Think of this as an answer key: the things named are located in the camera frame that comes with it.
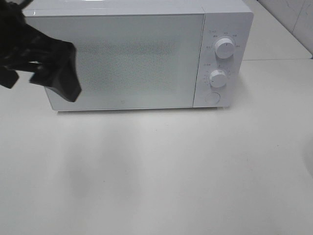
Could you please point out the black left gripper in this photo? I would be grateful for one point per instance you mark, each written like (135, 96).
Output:
(22, 46)

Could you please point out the round white door button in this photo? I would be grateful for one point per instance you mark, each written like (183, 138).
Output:
(212, 98)

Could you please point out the white microwave knob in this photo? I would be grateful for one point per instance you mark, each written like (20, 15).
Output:
(217, 78)
(224, 47)

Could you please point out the white microwave door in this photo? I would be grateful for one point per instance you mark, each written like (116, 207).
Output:
(129, 62)

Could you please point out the white microwave oven body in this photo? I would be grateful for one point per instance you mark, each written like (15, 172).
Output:
(221, 18)

